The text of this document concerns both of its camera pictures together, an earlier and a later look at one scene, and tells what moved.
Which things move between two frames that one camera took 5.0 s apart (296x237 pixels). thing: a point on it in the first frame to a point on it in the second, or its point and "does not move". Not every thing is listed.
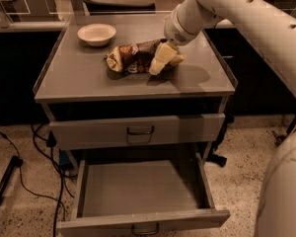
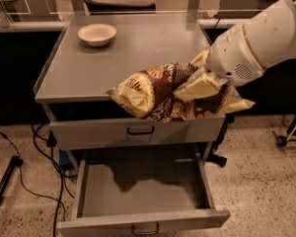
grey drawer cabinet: [95, 110] does not move
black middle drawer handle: [145, 233] does not move
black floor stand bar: [15, 162] does not move
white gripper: [175, 33] to [232, 58]
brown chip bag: [133, 57] to [148, 94]
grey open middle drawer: [126, 196] does not move
